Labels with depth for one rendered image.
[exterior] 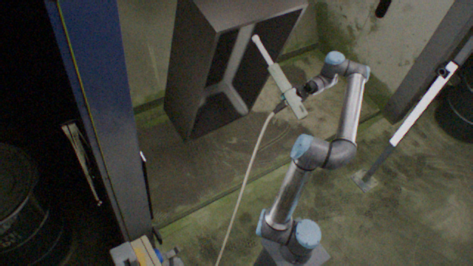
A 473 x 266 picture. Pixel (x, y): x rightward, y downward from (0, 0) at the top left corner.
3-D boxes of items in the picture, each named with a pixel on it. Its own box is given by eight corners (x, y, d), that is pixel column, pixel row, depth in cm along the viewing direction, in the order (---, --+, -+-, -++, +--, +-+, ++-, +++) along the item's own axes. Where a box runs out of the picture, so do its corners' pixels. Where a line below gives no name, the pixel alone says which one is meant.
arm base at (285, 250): (318, 254, 203) (323, 248, 195) (293, 271, 195) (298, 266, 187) (298, 228, 211) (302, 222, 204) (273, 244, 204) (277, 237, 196)
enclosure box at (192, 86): (162, 108, 272) (179, -18, 169) (225, 82, 298) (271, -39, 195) (185, 144, 262) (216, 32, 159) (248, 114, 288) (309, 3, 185)
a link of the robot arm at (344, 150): (356, 169, 140) (373, 61, 177) (327, 159, 141) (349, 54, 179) (346, 182, 150) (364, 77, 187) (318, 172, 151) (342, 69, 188)
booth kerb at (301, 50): (95, 131, 310) (92, 122, 300) (94, 130, 311) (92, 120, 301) (315, 50, 420) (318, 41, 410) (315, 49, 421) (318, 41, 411)
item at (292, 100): (290, 128, 189) (311, 113, 169) (283, 132, 187) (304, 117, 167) (244, 55, 196) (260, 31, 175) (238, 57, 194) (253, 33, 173)
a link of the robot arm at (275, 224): (281, 250, 190) (331, 158, 140) (251, 239, 192) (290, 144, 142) (287, 228, 201) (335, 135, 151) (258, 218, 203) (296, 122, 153)
